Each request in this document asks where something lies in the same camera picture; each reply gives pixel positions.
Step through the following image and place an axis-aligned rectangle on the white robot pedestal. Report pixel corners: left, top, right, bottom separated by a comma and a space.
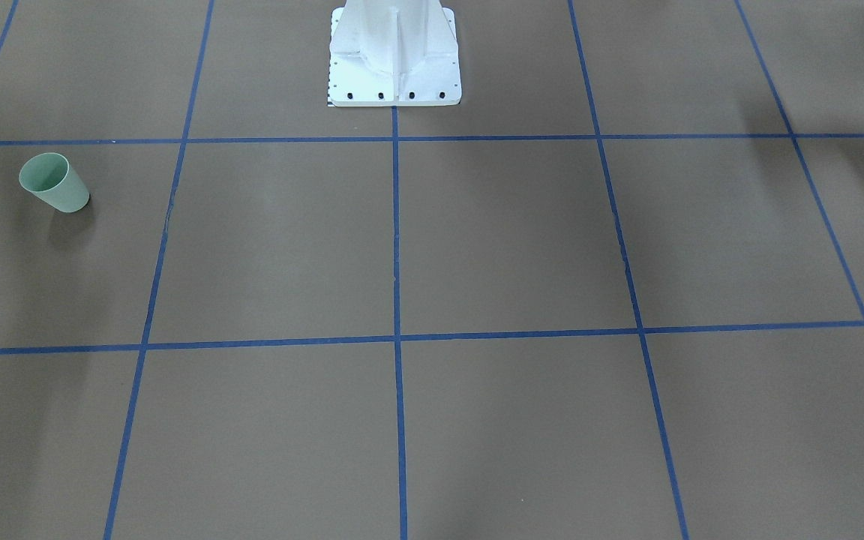
327, 1, 463, 107

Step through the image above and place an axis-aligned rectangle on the green plastic cup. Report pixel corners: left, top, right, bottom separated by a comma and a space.
19, 151, 92, 213

